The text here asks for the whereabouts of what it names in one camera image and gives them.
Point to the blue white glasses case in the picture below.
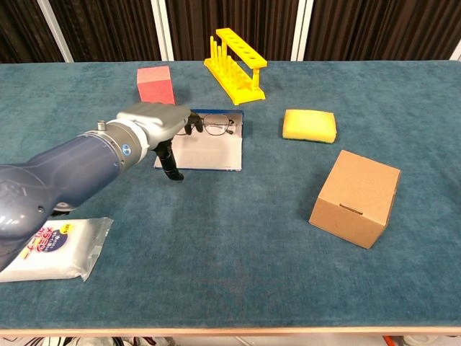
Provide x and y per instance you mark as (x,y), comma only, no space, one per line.
(209,155)

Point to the teal table cloth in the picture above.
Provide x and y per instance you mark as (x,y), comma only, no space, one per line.
(252,270)

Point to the white metal partition post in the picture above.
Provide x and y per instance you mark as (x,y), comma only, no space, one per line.
(162,32)
(55,29)
(457,54)
(300,32)

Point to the yellow plastic test tube rack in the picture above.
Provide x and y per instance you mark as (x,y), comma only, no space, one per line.
(244,96)

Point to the red foam cube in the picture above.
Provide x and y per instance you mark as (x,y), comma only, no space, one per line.
(155,88)

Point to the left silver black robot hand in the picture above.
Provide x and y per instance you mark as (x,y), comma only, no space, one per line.
(158,117)

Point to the dark ribbed partition panel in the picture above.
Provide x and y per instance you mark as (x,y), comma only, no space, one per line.
(194,21)
(378,29)
(18,29)
(108,29)

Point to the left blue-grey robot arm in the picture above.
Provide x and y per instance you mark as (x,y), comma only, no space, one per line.
(72,169)

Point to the yellow sponge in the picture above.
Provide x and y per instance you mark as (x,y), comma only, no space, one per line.
(308,126)

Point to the white wet wipes pack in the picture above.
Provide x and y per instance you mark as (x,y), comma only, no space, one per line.
(72,259)

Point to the brown cardboard box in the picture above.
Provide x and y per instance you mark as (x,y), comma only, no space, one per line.
(353,202)

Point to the light wooden table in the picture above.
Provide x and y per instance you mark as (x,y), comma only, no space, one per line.
(230,332)

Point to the thin metal eyeglasses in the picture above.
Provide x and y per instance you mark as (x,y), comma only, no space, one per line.
(216,124)

